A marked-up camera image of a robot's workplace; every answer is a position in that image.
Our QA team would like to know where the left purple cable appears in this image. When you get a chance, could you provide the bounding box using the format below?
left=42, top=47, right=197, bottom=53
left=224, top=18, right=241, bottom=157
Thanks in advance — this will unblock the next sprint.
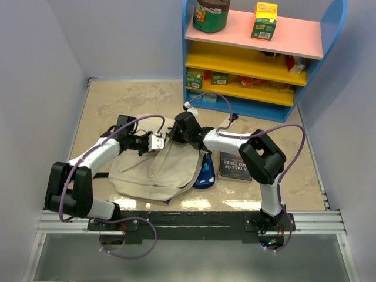
left=58, top=114, right=157, bottom=259

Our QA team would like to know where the green box left shelf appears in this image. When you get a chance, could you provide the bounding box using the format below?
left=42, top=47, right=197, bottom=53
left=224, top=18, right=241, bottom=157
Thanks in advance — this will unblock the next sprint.
left=185, top=72, right=203, bottom=89

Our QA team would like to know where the blue colourful shelf unit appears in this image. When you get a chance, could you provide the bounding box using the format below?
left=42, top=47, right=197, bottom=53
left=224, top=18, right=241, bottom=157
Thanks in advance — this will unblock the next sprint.
left=182, top=1, right=348, bottom=122

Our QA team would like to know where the red white box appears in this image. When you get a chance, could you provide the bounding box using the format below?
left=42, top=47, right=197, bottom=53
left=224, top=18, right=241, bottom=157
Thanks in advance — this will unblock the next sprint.
left=284, top=55, right=306, bottom=73

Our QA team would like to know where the light blue box right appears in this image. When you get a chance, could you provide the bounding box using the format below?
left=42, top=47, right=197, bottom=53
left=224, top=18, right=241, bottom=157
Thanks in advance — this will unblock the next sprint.
left=202, top=92, right=217, bottom=103

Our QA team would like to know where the green box shelf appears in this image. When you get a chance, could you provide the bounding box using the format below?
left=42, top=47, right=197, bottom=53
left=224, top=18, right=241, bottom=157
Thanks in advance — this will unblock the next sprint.
left=211, top=72, right=229, bottom=85
left=185, top=72, right=203, bottom=89

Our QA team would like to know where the A Tale of Two Cities book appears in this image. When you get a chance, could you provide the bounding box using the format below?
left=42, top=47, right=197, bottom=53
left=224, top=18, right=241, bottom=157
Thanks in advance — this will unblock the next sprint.
left=219, top=152, right=252, bottom=182

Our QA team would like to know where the yellow green carton box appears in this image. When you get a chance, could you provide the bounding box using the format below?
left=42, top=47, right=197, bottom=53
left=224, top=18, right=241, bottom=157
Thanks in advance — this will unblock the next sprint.
left=251, top=2, right=278, bottom=41

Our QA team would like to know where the aluminium rail frame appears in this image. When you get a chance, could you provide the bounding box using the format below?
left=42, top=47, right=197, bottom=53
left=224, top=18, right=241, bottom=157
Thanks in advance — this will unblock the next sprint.
left=20, top=76, right=358, bottom=282

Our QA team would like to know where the beige canvas backpack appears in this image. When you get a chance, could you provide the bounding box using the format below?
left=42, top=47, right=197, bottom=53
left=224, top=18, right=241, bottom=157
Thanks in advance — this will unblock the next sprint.
left=93, top=114, right=240, bottom=202

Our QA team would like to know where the light blue box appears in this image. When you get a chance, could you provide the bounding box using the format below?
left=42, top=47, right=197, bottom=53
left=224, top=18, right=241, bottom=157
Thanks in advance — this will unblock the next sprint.
left=188, top=89, right=203, bottom=101
left=202, top=92, right=217, bottom=103

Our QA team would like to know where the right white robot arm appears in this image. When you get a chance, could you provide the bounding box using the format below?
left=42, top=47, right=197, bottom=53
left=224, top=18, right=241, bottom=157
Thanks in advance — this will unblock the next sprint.
left=167, top=112, right=286, bottom=234

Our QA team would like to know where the orange snack packet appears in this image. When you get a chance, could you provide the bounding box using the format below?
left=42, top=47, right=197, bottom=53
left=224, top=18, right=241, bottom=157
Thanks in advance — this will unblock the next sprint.
left=237, top=75, right=265, bottom=88

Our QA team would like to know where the light blue box left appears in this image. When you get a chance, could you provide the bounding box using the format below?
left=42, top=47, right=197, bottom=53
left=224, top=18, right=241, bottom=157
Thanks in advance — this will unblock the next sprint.
left=188, top=89, right=203, bottom=101

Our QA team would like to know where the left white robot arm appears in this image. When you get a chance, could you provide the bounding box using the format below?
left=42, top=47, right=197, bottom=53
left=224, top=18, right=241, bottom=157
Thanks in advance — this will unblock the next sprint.
left=44, top=115, right=165, bottom=230

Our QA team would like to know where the green box middle shelf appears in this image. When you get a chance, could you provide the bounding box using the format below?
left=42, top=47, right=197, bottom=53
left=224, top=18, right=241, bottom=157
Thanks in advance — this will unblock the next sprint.
left=211, top=72, right=229, bottom=85

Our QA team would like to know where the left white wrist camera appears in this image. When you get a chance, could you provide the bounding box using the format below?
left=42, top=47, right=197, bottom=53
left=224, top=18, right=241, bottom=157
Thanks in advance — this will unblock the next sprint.
left=148, top=133, right=165, bottom=152

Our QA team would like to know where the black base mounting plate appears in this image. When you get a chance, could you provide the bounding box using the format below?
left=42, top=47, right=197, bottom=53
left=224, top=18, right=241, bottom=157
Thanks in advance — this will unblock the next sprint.
left=88, top=210, right=296, bottom=246

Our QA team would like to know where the green brown jar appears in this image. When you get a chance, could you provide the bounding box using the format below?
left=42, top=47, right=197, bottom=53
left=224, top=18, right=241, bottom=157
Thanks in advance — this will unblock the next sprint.
left=193, top=0, right=230, bottom=33

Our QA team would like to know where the purple cable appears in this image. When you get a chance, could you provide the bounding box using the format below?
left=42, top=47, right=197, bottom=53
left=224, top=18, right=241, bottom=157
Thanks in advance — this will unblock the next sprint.
left=184, top=92, right=307, bottom=253
left=58, top=114, right=157, bottom=259

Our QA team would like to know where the blue shark pencil case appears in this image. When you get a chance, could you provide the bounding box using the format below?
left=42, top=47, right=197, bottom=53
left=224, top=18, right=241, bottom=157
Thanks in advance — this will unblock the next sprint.
left=193, top=152, right=216, bottom=189

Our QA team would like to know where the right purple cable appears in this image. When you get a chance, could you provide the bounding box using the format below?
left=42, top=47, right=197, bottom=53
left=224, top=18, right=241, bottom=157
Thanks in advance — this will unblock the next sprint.
left=184, top=92, right=307, bottom=253

